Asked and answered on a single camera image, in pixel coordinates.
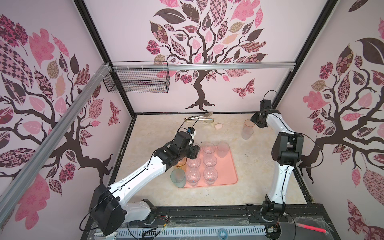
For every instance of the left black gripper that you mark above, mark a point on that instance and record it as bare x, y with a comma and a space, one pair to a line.
194, 150

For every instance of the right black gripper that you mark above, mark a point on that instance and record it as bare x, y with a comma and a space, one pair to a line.
253, 118

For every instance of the yellow amber glass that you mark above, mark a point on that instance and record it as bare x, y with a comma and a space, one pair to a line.
181, 163

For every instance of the green tall cup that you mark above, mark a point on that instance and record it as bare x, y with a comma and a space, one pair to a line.
178, 177

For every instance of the clear faceted glass front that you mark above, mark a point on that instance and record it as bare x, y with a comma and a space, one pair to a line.
194, 164

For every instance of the pink transparent cup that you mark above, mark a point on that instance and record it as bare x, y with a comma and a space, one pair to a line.
248, 124

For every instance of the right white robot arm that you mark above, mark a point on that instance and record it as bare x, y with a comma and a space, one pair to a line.
286, 152

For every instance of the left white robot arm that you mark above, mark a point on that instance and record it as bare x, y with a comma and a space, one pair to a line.
111, 207

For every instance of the pink tray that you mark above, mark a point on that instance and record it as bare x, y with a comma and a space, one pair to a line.
227, 173

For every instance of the pink oval soap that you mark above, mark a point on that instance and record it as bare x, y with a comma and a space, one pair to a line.
218, 126

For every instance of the metal tongs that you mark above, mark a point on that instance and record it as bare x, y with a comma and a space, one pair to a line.
206, 117

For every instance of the pink marker pen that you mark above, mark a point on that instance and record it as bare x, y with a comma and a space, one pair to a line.
316, 229

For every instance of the black wire basket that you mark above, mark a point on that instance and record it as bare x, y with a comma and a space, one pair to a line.
138, 77

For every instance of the aluminium rail back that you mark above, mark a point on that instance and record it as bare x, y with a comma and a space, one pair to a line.
185, 67

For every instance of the aluminium rail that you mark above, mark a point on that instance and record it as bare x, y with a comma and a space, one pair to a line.
185, 67
24, 179

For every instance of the white slotted cable duct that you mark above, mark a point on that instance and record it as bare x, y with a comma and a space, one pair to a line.
192, 233

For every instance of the aluminium rail left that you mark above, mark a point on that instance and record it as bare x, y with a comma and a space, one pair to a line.
24, 179

